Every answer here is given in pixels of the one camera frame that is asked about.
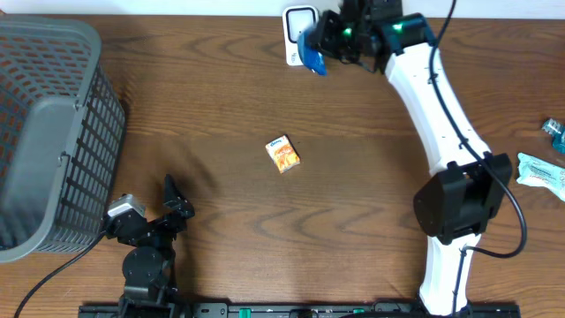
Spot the white wet wipes pack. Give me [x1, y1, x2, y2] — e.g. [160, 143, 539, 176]
[516, 153, 564, 201]

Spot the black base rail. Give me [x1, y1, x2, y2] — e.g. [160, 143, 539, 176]
[78, 301, 522, 318]

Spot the blue Oreo cookie pack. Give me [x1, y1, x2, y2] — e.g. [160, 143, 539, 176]
[297, 26, 328, 76]

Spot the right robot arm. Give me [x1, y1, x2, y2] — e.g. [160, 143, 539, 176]
[298, 1, 512, 317]

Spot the teal mouthwash bottle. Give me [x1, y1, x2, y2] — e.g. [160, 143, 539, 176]
[542, 118, 565, 154]

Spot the grey plastic mesh basket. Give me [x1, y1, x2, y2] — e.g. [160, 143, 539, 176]
[1, 15, 126, 262]

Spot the white barcode scanner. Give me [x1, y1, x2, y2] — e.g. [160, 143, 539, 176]
[282, 5, 319, 66]

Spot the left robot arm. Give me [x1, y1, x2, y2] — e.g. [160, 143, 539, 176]
[104, 175, 195, 317]

